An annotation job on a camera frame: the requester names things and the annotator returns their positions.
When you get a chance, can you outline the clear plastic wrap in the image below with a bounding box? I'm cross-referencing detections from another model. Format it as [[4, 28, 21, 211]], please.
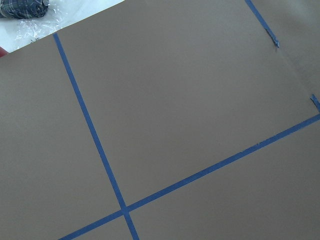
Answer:
[[14, 0, 68, 48]]

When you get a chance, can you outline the red cylinder tube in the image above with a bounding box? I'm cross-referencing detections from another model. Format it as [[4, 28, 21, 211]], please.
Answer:
[[0, 47, 9, 58]]

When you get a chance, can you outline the plaid folded cloth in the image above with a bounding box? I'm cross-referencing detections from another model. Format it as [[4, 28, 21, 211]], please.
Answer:
[[0, 0, 50, 20]]

